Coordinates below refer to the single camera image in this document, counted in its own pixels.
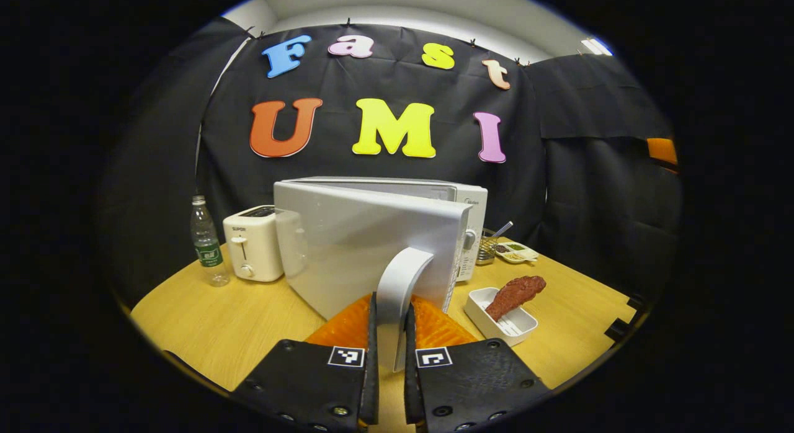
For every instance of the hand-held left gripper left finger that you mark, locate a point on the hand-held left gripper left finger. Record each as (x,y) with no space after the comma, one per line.
(373,383)

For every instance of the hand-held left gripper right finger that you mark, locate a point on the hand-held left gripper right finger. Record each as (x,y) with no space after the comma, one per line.
(410,383)

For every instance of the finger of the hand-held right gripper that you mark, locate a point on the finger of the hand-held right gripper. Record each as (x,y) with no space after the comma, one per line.
(661,151)

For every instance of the reddish brown meat piece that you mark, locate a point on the reddish brown meat piece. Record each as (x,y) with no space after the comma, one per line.
(515,293)

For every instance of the white microwave oven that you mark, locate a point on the white microwave oven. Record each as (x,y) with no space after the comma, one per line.
(372,234)

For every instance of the white rectangular tray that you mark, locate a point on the white rectangular tray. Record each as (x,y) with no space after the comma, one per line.
(518,329)

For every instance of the small ceiling light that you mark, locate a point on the small ceiling light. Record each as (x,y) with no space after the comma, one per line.
(595,46)

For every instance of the small black block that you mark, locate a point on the small black block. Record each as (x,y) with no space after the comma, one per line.
(619,329)
(636,301)

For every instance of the white divided condiment dish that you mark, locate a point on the white divided condiment dish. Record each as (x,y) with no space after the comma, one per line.
(518,254)

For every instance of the white toaster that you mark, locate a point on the white toaster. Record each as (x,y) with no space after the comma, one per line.
(254,253)

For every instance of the clear green-label water bottle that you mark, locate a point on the clear green-label water bottle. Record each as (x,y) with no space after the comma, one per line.
(208,247)

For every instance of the black backdrop cloth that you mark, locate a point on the black backdrop cloth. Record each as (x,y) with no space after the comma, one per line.
(341,166)

